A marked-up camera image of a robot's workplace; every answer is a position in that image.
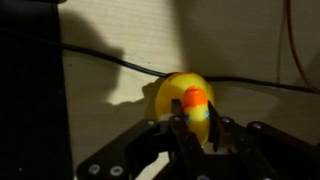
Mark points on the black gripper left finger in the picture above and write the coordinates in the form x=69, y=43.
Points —
x=126, y=143

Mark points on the black desk mat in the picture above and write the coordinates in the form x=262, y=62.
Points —
x=30, y=100

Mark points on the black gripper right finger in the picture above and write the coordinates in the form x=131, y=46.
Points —
x=253, y=146

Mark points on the yellow rubber duck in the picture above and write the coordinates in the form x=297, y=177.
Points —
x=180, y=86

